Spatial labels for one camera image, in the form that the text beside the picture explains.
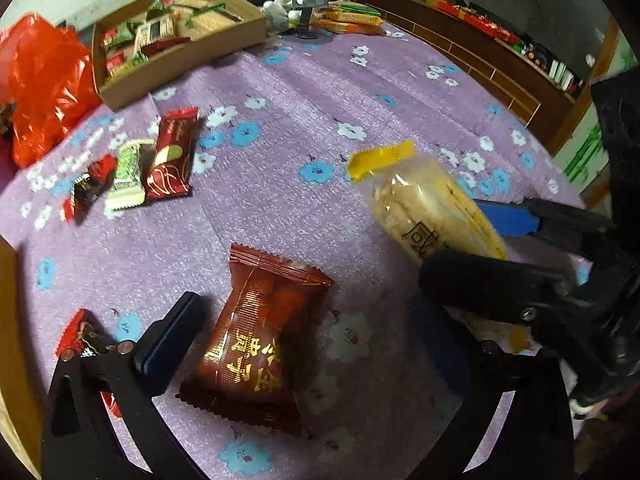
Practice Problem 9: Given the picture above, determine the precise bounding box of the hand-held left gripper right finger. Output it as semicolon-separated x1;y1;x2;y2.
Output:
430;317;573;480

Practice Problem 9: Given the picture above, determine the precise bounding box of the brown cardboard box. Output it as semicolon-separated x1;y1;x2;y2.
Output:
91;0;267;111

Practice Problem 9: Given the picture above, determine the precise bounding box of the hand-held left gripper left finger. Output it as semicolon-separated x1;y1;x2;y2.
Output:
41;291;204;480

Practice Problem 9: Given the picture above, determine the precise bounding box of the red black candy packet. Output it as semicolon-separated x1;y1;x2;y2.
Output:
62;155;118;223
55;308;123;418

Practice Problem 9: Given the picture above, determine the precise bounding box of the white plush toy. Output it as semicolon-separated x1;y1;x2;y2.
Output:
260;0;303;25

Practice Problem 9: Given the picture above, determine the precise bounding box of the row of red boxes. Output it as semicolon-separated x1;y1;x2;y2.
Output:
425;0;523;46

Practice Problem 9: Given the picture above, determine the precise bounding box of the orange cracker packet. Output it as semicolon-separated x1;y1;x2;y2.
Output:
320;9;386;26
310;19;387;37

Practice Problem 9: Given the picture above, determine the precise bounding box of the brown board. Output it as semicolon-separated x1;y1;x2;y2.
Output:
0;240;42;480

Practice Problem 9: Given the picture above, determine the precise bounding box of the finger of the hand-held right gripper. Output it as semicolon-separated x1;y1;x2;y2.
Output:
472;199;616;256
419;250;601;333

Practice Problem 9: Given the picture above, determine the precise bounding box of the brown wooden cabinet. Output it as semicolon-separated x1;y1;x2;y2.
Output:
332;0;618;156

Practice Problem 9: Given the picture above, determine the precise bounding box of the dark red gold-print packet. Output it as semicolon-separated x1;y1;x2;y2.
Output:
176;242;335;436

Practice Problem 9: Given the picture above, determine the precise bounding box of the yellow green cracker packet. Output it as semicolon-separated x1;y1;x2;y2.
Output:
327;1;383;17

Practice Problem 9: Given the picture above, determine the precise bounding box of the red plastic bag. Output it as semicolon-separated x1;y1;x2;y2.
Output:
0;12;103;170

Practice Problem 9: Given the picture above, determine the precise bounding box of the green white wafer packet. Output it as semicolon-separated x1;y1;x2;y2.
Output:
104;139;157;212

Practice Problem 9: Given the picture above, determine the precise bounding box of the purple floral tablecloth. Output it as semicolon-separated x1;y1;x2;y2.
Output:
0;25;596;480

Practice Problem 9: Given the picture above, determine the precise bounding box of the pile of assorted food packets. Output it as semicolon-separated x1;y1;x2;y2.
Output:
100;0;246;81

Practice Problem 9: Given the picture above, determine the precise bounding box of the clear yellow-ended cracker packet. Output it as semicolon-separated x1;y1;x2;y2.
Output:
346;141;532;356

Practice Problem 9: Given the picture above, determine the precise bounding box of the green bamboo wall sticker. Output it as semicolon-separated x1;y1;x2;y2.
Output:
564;122;610;187

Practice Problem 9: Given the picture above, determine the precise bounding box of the dark red bar packet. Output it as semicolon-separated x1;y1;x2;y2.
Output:
142;108;200;201

